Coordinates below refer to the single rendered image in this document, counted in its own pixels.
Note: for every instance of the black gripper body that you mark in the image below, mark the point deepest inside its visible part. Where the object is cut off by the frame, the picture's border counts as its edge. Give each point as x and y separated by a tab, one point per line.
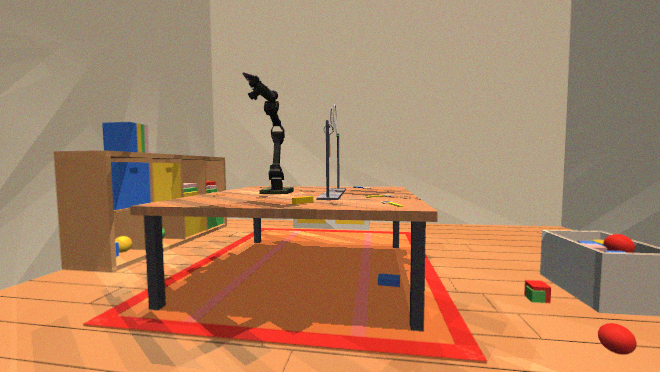
255	82

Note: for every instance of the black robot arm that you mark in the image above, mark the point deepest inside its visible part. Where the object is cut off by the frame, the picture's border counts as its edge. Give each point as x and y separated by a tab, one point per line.
271	107

